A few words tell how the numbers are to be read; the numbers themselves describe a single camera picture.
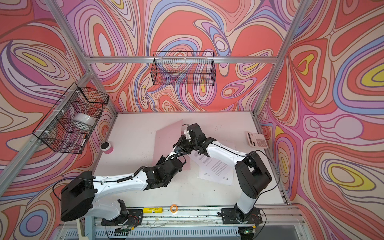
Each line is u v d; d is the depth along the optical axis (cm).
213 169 89
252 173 46
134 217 73
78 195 42
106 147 93
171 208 76
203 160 93
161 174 61
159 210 74
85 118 72
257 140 101
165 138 107
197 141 67
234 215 66
